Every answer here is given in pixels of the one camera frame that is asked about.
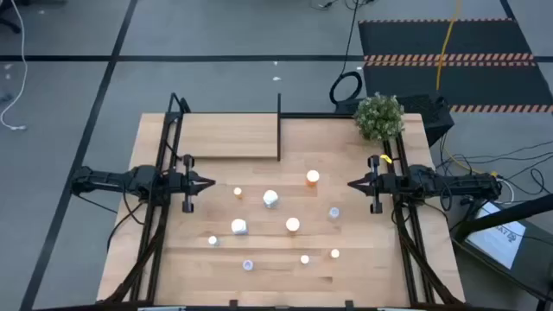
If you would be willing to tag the large orange pill bottle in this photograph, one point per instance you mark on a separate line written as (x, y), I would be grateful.
(292, 224)
(312, 177)

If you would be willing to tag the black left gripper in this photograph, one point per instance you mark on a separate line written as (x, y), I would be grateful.
(177, 183)

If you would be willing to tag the green potted plant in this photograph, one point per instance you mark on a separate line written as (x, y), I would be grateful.
(379, 116)

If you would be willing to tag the black floor mat hazard stripes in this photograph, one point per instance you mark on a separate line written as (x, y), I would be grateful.
(410, 39)

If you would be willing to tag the yellow tape tag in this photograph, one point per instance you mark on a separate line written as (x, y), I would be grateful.
(385, 158)

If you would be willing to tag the small orange pill bottle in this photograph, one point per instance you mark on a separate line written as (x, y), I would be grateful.
(237, 192)
(334, 253)

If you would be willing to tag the white medicine bottle blue label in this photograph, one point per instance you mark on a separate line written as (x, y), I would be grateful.
(270, 198)
(239, 226)

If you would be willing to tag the wooden shelf black metal frame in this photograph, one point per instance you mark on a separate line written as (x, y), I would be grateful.
(229, 136)

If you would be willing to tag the black aluminium table frame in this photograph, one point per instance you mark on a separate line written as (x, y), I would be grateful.
(319, 115)

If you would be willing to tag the black office chair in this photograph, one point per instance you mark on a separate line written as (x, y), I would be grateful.
(8, 23)

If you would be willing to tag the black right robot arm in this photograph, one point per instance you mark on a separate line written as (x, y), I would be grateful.
(458, 183)

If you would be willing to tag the yellow power plug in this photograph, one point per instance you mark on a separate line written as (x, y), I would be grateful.
(493, 174)

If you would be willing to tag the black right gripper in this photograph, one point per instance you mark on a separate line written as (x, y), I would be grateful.
(391, 183)

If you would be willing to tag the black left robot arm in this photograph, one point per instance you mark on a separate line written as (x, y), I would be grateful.
(112, 179)

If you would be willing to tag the black support beam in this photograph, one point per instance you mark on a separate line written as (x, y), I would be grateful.
(505, 215)

